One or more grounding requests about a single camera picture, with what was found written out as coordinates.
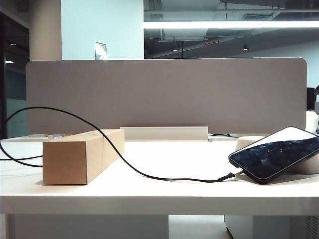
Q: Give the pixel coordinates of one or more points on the long ceiling light strip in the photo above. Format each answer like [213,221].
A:
[224,24]

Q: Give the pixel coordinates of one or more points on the black smartphone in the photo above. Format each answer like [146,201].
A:
[274,155]

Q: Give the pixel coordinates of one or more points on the white rounded device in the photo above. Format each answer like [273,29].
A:
[312,120]

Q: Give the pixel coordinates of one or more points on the framed wall poster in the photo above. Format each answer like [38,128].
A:
[100,51]

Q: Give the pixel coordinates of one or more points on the white round stand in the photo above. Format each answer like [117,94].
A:
[245,144]

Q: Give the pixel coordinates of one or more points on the brown cardboard box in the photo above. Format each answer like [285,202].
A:
[64,161]

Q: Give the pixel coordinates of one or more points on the black monitor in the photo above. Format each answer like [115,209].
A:
[310,99]

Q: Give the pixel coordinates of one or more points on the black ceiling spot lamp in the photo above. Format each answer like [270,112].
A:
[245,47]
[175,48]

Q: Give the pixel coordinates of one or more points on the grey fabric desk divider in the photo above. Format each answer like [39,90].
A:
[162,94]

